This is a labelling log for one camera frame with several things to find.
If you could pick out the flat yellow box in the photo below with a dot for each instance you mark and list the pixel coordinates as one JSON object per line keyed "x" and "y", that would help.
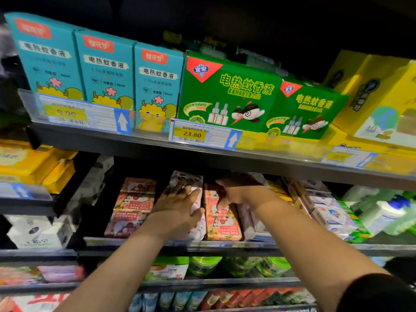
{"x": 390, "y": 162}

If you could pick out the white blue price strip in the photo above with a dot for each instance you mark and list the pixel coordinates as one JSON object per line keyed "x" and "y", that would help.
{"x": 19, "y": 190}

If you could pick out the row of blue white tubes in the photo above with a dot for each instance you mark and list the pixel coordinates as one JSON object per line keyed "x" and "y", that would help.
{"x": 169, "y": 301}

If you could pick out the person's left hand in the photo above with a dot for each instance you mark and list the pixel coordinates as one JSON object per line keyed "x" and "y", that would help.
{"x": 172, "y": 214}

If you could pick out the stack of pink soap boxes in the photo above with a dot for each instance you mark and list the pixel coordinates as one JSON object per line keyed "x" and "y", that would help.
{"x": 224, "y": 224}

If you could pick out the teal packets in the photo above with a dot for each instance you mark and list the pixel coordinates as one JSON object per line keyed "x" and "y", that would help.
{"x": 296, "y": 295}

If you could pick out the person's left forearm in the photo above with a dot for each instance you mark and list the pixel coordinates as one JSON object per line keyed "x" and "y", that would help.
{"x": 114, "y": 273}

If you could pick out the teal box pink flower print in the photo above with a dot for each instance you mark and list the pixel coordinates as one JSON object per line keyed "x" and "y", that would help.
{"x": 45, "y": 55}
{"x": 104, "y": 71}

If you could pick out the row of dark green packs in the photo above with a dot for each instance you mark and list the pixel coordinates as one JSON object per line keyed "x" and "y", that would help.
{"x": 253, "y": 61}

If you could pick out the white blue price tag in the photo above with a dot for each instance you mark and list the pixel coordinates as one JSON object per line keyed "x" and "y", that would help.
{"x": 205, "y": 134}
{"x": 84, "y": 113}
{"x": 348, "y": 157}

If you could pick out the green white carton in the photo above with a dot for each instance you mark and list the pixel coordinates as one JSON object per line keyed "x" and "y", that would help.
{"x": 170, "y": 269}

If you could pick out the person's right forearm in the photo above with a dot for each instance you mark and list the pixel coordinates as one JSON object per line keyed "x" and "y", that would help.
{"x": 312, "y": 247}

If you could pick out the person's right hand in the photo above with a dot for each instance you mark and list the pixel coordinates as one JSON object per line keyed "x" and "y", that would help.
{"x": 250, "y": 190}

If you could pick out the red white packet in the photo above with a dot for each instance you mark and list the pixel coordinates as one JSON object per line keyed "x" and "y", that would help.
{"x": 39, "y": 303}

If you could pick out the green box mosquito print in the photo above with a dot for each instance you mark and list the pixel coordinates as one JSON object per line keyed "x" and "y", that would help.
{"x": 227, "y": 91}
{"x": 305, "y": 110}

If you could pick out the stack of floral soap boxes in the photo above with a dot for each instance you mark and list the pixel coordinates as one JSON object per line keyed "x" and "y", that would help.
{"x": 184, "y": 178}

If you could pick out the stack of green soap boxes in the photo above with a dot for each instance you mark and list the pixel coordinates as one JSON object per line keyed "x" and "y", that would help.
{"x": 357, "y": 234}

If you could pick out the stack of white plastic packs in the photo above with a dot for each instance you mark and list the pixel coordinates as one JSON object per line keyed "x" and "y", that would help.
{"x": 6, "y": 55}

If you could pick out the row of red tubes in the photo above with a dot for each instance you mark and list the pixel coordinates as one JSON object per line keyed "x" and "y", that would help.
{"x": 240, "y": 297}

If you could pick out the large yellow box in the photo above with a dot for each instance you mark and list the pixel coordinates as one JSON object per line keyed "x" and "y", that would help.
{"x": 383, "y": 100}

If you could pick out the white printed small cartons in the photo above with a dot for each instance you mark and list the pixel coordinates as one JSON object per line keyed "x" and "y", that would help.
{"x": 39, "y": 234}

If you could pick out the row of pink orange packets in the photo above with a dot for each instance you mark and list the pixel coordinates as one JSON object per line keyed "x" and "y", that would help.
{"x": 39, "y": 275}

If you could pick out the stack of yellow soap cartons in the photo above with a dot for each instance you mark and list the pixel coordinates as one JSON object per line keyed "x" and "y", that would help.
{"x": 26, "y": 162}

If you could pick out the stack of yellow soap boxes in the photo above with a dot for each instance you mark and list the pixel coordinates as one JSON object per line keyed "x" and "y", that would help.
{"x": 276, "y": 186}

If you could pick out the stack of white purple soap boxes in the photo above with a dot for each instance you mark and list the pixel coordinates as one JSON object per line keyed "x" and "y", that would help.
{"x": 331, "y": 214}

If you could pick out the white hand sanitizer bottle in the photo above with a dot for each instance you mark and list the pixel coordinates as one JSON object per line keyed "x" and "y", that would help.
{"x": 361, "y": 193}
{"x": 383, "y": 217}

